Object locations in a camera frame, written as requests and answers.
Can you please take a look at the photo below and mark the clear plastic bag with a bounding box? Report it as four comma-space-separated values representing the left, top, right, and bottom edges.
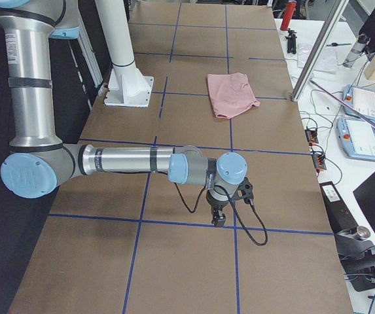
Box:
295, 42, 338, 75

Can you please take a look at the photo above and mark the near orange black connector block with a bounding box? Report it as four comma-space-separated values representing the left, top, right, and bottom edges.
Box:
312, 151, 327, 173

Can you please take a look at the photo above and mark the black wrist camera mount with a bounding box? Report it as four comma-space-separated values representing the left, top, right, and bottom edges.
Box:
232, 177, 254, 205

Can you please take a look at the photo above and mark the far orange black connector block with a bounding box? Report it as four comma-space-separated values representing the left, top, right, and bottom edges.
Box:
304, 128, 319, 146

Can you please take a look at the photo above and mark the white metal camera stand base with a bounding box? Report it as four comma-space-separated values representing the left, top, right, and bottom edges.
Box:
96, 0, 154, 108

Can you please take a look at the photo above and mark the blue teach pendant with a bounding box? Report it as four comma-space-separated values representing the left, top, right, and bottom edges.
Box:
336, 117, 375, 162
342, 84, 375, 121

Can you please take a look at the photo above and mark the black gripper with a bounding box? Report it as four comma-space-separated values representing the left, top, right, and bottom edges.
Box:
206, 192, 228, 228

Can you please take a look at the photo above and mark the near blue teach pendant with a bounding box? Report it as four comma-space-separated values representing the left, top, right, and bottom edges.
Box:
336, 117, 375, 162

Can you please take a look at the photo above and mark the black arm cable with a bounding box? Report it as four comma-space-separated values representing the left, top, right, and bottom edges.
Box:
173, 181, 269, 247

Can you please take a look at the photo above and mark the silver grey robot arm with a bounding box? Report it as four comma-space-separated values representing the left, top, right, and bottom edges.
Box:
0, 1, 247, 227

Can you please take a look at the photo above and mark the aluminium frame post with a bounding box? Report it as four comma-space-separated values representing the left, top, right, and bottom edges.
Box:
291, 0, 349, 101

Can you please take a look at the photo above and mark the white reacher grabber stick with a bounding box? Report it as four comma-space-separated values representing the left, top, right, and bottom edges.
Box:
310, 79, 375, 150

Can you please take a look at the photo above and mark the far blue teach pendant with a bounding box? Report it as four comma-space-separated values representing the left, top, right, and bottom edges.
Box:
342, 84, 375, 121

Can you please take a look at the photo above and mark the pink Snoopy t-shirt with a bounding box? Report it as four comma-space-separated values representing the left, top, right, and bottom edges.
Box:
207, 73, 260, 119

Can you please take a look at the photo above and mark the red bottle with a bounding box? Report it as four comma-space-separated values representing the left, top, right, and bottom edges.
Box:
280, 0, 297, 31

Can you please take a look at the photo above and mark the orange black connector block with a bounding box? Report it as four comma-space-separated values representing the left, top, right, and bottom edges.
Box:
304, 128, 319, 146
312, 151, 327, 173

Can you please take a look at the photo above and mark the black device with white label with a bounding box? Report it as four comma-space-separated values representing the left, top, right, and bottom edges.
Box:
319, 181, 358, 234

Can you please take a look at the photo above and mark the black folded tripod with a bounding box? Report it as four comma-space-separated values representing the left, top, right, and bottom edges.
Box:
285, 28, 297, 54

